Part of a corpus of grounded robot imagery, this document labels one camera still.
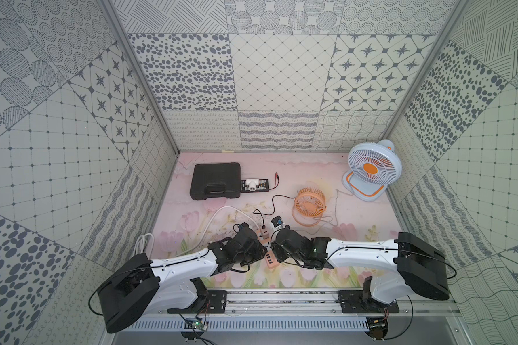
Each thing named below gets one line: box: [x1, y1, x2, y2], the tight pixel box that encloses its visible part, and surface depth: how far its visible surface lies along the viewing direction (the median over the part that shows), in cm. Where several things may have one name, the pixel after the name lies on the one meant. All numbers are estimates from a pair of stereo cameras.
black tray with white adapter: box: [240, 178, 270, 193], surface depth 106 cm
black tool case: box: [189, 162, 242, 201], surface depth 103 cm
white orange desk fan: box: [342, 139, 403, 202], surface depth 91 cm
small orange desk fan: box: [292, 186, 327, 228], surface depth 94 cm
